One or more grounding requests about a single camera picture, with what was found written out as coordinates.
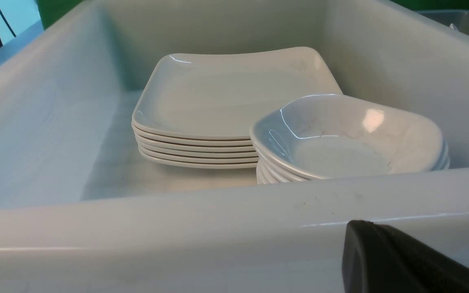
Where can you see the large white plastic bin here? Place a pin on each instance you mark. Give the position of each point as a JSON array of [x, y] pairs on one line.
[[82, 211]]

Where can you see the large white rice plate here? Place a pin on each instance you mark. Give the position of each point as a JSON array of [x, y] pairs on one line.
[[219, 97]]

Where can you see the white bowl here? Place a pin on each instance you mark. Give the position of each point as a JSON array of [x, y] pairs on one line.
[[328, 136]]

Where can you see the lower stacked white plates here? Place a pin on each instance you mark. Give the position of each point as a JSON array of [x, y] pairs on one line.
[[203, 154]]

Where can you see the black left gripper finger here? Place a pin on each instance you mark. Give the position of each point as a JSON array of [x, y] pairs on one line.
[[379, 258]]

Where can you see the green backdrop cloth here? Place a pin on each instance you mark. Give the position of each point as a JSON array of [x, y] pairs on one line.
[[51, 11]]

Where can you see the lower stacked white bowls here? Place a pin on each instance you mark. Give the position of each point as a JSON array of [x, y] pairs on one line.
[[268, 172]]

